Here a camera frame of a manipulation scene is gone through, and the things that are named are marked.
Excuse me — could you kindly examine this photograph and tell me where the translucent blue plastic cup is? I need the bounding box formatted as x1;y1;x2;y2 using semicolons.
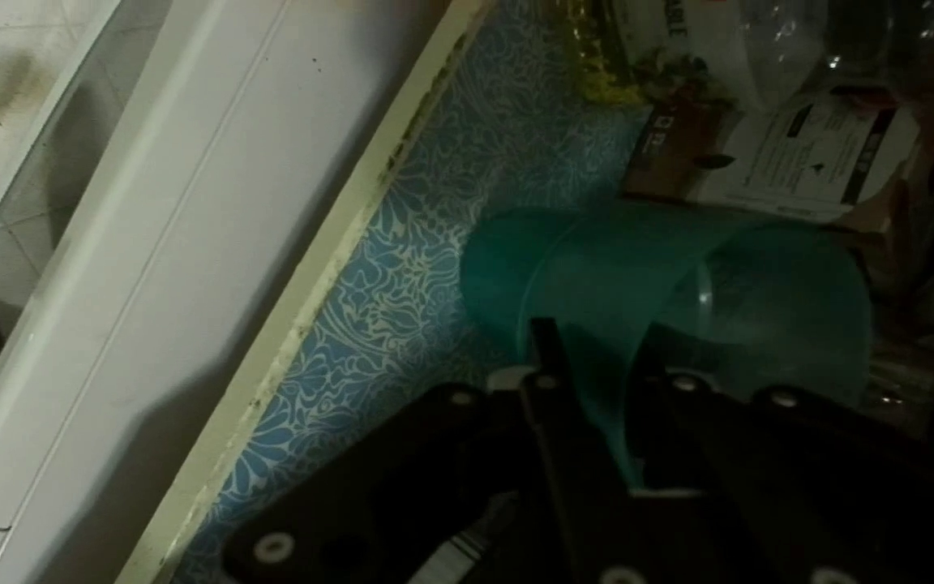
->
459;201;875;489

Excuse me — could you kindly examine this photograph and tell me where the blue floral shelf liner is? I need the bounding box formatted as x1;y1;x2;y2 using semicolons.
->
169;0;656;584

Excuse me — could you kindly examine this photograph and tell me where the yellow green packet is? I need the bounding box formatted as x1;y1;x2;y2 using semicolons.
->
561;0;648;106

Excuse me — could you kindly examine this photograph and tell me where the brown box with white label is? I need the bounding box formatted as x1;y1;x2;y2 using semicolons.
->
619;88;922;225

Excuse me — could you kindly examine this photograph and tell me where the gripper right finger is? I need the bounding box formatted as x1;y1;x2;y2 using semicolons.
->
628;323;934;584

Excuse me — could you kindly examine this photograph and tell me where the clear plastic container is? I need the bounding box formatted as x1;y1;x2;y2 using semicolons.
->
726;0;930;110

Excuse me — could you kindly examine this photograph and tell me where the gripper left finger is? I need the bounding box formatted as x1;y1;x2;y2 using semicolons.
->
221;317;656;584

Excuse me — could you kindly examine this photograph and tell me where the white printed packet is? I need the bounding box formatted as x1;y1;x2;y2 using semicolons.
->
613;0;768;110

